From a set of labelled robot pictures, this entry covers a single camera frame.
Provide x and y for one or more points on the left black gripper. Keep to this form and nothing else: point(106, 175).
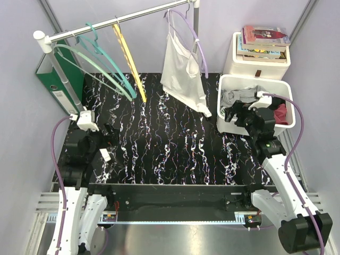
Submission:
point(113, 136)

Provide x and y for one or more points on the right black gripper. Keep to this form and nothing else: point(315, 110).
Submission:
point(239, 108)

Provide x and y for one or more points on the dark red tank top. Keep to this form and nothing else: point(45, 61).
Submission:
point(280, 115)

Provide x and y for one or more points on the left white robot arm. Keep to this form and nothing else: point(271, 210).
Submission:
point(80, 204)

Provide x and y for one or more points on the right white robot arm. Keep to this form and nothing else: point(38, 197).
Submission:
point(301, 226)

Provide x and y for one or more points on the light green hanger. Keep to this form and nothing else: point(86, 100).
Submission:
point(120, 90)

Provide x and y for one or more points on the teal hanger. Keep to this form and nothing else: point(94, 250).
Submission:
point(92, 47)

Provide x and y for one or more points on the white tank top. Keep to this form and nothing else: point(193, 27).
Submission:
point(181, 76)

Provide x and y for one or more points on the purple hanger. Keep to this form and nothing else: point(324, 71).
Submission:
point(195, 34)

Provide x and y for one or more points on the yellow hanger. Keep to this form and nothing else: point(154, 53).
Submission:
point(129, 60)

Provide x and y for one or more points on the grey garment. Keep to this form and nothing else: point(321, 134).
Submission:
point(247, 95)

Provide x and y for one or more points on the black garment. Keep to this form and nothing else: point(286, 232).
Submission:
point(275, 103)

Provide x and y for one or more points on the white storage box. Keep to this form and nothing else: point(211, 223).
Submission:
point(235, 64)

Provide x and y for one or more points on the black marbled mat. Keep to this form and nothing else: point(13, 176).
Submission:
point(163, 141)

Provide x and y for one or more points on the white laundry bin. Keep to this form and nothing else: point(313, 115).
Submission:
point(237, 82)

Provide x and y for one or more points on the middle book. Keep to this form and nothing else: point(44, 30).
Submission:
point(255, 52)

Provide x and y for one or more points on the bottom book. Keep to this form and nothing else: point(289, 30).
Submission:
point(280, 59)

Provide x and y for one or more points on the top pink book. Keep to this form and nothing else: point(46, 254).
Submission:
point(256, 35)

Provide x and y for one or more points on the green binder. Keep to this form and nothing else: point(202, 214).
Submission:
point(48, 76)

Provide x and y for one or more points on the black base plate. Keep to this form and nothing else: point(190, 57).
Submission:
point(132, 197)

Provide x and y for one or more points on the silver clothes rail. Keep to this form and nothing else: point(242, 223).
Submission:
point(45, 41)

